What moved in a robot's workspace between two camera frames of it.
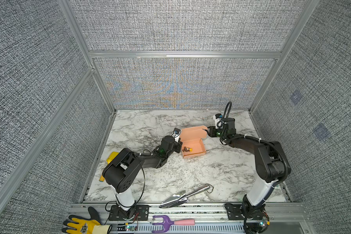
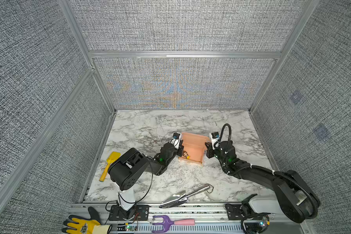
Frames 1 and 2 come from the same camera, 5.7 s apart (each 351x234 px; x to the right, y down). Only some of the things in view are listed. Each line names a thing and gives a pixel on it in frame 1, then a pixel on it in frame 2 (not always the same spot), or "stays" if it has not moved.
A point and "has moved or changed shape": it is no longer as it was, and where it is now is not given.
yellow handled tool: [111, 156] stays
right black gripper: [211, 130] to [209, 150]
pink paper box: [191, 138] has moved or changed shape
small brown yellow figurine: [187, 149] to [185, 154]
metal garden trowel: [181, 198] stays
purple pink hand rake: [167, 222] stays
